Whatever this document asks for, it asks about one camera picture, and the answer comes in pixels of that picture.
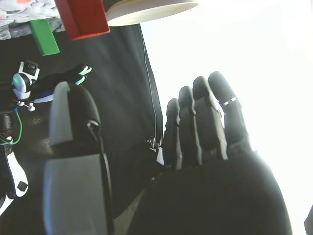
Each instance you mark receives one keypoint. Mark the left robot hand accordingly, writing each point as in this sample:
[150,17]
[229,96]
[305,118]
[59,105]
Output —
[207,200]

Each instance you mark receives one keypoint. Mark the green block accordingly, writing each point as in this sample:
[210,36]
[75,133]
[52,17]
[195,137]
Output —
[45,36]

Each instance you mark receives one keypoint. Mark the red block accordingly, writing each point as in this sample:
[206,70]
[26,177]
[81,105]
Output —
[83,14]

